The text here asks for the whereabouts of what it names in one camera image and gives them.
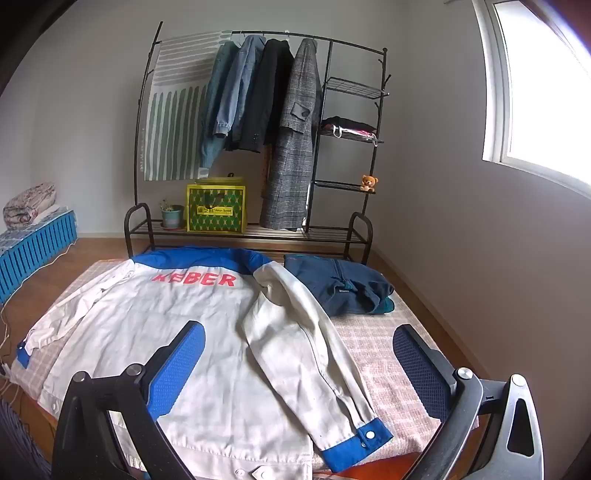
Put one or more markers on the pink checked blanket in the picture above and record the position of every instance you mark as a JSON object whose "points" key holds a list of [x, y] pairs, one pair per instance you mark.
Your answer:
{"points": [[383, 350]]}

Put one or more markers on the dark blue folded garment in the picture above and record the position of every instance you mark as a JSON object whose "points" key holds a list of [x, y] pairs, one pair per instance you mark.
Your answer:
{"points": [[341, 281]]}

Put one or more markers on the small potted plant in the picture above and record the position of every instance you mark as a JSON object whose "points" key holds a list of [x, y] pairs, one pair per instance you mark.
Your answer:
{"points": [[171, 217]]}

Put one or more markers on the grey plaid coat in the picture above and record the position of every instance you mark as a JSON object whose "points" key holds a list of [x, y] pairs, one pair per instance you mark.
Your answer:
{"points": [[291, 175]]}

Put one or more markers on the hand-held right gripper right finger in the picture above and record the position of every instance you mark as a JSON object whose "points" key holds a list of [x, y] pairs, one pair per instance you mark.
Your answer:
{"points": [[422, 369]]}

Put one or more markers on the black folded clothes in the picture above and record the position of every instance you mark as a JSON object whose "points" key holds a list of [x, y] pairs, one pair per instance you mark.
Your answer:
{"points": [[346, 122]]}

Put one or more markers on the person's striped pants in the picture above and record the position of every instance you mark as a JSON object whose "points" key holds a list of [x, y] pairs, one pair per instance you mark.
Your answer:
{"points": [[18, 443]]}

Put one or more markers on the green striped hanging cloth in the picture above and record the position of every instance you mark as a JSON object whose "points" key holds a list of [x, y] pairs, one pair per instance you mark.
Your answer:
{"points": [[171, 115]]}

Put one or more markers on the yellow green patterned box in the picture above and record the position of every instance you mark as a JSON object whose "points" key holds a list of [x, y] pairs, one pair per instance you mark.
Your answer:
{"points": [[217, 207]]}

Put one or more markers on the blue slatted crate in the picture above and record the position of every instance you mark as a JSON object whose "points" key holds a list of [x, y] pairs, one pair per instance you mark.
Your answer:
{"points": [[32, 249]]}

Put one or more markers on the teal denim jacket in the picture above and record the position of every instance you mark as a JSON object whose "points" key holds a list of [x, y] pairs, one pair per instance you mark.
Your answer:
{"points": [[217, 106]]}

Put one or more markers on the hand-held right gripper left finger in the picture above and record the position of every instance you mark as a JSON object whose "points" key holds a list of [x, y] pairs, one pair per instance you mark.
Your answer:
{"points": [[180, 369]]}

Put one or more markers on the white and blue jacket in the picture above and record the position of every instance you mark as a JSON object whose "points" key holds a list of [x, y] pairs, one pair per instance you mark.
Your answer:
{"points": [[138, 323]]}

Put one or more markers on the white framed window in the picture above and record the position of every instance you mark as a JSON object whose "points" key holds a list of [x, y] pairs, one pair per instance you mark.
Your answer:
{"points": [[545, 92]]}

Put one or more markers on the brown teddy bear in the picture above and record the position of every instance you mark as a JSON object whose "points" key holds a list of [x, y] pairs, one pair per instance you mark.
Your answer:
{"points": [[368, 183]]}

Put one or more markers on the floral folded quilt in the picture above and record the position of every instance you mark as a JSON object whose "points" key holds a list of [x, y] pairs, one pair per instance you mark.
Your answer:
{"points": [[30, 201]]}

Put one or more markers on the black metal clothes rack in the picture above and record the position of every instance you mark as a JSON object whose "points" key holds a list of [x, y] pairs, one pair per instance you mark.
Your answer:
{"points": [[286, 233]]}

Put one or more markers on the black coat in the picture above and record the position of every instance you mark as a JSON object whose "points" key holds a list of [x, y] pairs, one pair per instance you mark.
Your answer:
{"points": [[272, 92]]}

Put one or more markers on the blue denim shirt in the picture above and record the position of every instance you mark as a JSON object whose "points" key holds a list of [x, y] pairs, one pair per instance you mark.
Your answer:
{"points": [[244, 78]]}

